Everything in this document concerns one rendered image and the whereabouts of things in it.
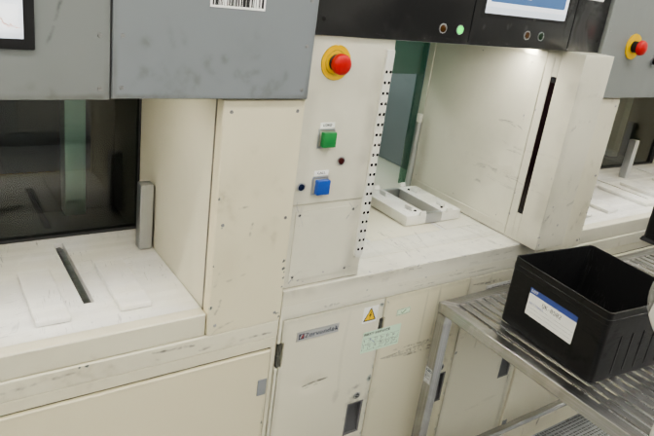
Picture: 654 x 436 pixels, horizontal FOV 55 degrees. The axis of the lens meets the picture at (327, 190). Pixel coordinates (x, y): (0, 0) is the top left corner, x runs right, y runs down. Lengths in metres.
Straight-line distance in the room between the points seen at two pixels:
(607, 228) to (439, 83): 0.71
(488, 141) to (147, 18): 1.13
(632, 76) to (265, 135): 1.15
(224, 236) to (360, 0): 0.51
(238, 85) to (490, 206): 1.00
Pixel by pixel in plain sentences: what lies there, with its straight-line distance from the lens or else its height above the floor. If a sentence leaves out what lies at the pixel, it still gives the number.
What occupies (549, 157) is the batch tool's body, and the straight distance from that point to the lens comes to 1.73.
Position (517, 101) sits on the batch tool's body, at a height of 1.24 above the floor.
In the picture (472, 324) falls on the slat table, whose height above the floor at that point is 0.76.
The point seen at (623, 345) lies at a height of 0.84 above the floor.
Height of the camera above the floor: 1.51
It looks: 19 degrees down
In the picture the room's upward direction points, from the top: 8 degrees clockwise
